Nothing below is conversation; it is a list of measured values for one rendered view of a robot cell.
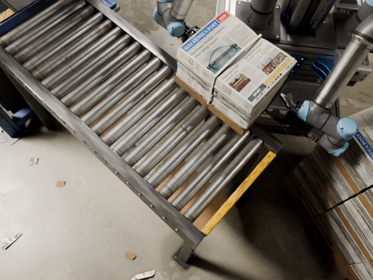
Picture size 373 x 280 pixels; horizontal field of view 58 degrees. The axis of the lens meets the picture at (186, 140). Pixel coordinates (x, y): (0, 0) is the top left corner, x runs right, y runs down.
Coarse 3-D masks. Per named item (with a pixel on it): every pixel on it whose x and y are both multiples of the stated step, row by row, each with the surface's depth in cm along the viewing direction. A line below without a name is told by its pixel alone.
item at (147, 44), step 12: (84, 0) 166; (96, 0) 165; (96, 12) 166; (108, 12) 162; (120, 24) 160; (132, 36) 157; (144, 36) 157; (144, 48) 156; (156, 48) 155; (168, 60) 152; (252, 132) 139; (264, 132) 139; (264, 144) 139; (276, 144) 137; (264, 156) 146
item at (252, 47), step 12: (252, 36) 132; (240, 48) 129; (252, 48) 129; (228, 60) 126; (240, 60) 126; (216, 72) 123; (228, 72) 123; (216, 84) 125; (204, 96) 138; (216, 96) 130
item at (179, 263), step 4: (180, 244) 196; (180, 248) 195; (176, 252) 194; (196, 252) 195; (172, 256) 193; (176, 256) 193; (192, 256) 193; (196, 256) 193; (172, 260) 192; (176, 260) 192; (180, 260) 192; (192, 260) 192; (176, 264) 191; (180, 264) 191; (184, 264) 191; (188, 264) 191; (192, 264) 192; (180, 268) 190; (184, 268) 190; (188, 268) 191
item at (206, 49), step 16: (224, 16) 134; (208, 32) 130; (224, 32) 130; (240, 32) 132; (192, 48) 126; (208, 48) 127; (224, 48) 128; (192, 64) 127; (208, 64) 124; (192, 80) 136
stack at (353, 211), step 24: (360, 120) 141; (360, 144) 136; (312, 168) 176; (336, 168) 156; (360, 168) 140; (312, 192) 186; (336, 192) 163; (360, 192) 175; (312, 216) 195; (336, 216) 171; (360, 216) 153; (336, 240) 180; (360, 240) 161; (336, 264) 190; (360, 264) 168
